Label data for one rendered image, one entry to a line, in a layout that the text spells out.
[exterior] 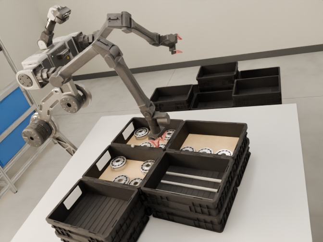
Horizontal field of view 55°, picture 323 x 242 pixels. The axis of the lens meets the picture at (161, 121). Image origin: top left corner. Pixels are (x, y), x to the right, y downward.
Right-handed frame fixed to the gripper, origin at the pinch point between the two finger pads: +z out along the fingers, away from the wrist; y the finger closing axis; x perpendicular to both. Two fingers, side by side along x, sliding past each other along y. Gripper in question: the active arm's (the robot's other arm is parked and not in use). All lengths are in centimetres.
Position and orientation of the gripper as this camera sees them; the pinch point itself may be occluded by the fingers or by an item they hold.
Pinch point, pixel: (159, 143)
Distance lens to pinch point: 189.1
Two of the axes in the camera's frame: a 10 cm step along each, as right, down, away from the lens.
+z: 2.5, 8.1, 5.4
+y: 5.0, -5.8, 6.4
